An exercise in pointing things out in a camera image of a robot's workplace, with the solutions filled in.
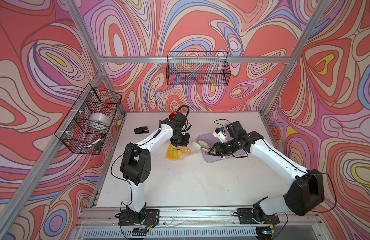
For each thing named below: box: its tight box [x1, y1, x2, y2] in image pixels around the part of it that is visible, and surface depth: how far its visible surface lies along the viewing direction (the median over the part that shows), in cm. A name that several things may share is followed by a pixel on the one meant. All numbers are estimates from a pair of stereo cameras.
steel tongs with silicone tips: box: [198, 140, 211, 153], surface depth 87 cm
